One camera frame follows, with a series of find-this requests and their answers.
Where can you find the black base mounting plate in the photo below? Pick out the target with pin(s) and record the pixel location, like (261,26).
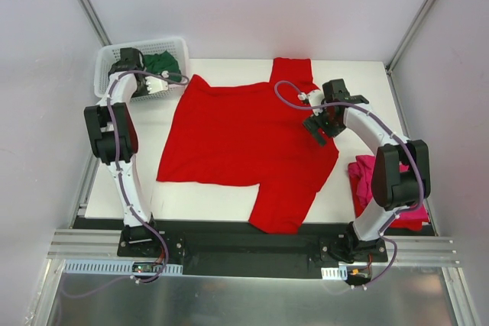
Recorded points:
(254,261)

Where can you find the red t shirt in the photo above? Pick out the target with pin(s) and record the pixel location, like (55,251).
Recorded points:
(413,220)
(250,136)

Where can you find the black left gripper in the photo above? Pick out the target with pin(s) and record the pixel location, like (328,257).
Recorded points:
(140,84)

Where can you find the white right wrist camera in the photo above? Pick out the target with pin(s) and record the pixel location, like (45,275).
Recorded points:
(313,98)

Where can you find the right aluminium frame post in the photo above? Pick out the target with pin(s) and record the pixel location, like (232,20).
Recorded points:
(421,15)

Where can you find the green t shirt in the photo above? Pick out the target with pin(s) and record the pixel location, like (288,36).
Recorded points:
(162,62)

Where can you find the right white cable duct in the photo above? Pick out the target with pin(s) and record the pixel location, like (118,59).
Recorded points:
(339,273)

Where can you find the aluminium front rail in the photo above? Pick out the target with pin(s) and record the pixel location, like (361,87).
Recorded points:
(100,238)

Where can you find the aluminium frame post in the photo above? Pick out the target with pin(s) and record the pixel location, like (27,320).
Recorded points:
(91,13)
(421,15)

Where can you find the left aluminium frame post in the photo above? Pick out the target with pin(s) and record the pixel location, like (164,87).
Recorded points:
(91,13)

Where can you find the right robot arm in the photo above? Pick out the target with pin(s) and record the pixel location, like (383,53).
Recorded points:
(400,179)

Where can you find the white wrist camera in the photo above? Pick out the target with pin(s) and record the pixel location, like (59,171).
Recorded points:
(156,85)
(313,98)

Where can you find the left white cable duct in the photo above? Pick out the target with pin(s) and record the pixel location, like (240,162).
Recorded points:
(121,267)

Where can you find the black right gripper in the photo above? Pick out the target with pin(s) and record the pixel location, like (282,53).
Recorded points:
(321,126)

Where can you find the white cable duct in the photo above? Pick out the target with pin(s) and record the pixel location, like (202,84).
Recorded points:
(121,267)
(339,273)

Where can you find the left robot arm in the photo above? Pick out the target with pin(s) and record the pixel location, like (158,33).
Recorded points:
(114,141)

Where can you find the folded pink t shirt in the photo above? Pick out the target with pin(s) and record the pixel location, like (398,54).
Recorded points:
(363,168)

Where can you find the folded red t shirt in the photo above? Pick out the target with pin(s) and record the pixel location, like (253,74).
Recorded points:
(413,220)

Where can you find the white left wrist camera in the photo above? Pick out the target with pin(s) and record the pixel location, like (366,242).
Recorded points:
(156,85)

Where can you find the white plastic basket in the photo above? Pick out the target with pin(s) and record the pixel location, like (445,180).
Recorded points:
(109,55)

